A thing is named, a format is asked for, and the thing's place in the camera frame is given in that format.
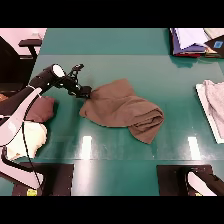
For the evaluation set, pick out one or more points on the black stool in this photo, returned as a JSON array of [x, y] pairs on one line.
[[30, 42]]

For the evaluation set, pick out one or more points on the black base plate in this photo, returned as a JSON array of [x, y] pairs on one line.
[[58, 180], [171, 180]]

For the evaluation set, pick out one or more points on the white garment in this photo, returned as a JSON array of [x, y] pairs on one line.
[[190, 35], [206, 106]]

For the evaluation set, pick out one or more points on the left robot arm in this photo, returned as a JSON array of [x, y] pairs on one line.
[[20, 106]]

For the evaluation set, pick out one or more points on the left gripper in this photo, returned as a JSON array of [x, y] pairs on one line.
[[81, 91]]

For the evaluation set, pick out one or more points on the black garment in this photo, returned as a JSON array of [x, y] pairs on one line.
[[215, 46]]

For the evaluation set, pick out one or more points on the blue garment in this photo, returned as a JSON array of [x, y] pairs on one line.
[[176, 46]]

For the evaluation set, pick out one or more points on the cream garment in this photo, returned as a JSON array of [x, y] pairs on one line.
[[31, 136]]

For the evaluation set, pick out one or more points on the brown garment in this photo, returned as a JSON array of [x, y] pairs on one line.
[[116, 103]]

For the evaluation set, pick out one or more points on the maroon garment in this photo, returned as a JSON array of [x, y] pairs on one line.
[[41, 108]]

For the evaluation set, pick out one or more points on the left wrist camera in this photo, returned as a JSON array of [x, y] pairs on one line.
[[76, 70]]

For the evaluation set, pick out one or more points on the black chair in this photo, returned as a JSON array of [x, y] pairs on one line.
[[8, 66]]

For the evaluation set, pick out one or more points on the pale garment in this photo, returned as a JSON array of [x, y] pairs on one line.
[[215, 31]]

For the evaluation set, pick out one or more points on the red garment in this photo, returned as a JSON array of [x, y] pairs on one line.
[[186, 55]]

